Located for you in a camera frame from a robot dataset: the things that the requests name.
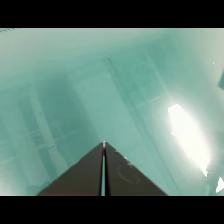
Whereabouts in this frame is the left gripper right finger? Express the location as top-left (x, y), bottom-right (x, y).
top-left (104, 141), bottom-right (168, 197)

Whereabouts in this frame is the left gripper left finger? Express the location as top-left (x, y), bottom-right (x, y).
top-left (37, 142), bottom-right (105, 197)

